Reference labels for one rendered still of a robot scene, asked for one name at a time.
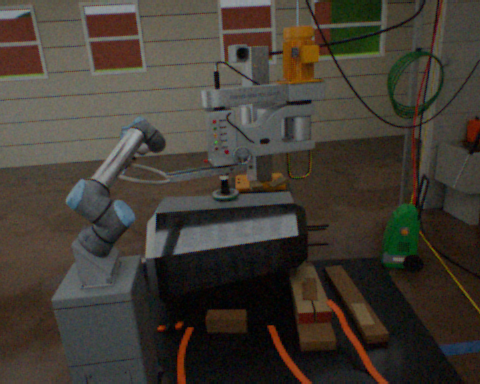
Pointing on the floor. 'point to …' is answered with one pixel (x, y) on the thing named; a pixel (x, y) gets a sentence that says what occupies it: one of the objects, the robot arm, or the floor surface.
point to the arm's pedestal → (108, 328)
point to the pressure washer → (404, 235)
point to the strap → (286, 352)
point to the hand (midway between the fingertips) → (122, 172)
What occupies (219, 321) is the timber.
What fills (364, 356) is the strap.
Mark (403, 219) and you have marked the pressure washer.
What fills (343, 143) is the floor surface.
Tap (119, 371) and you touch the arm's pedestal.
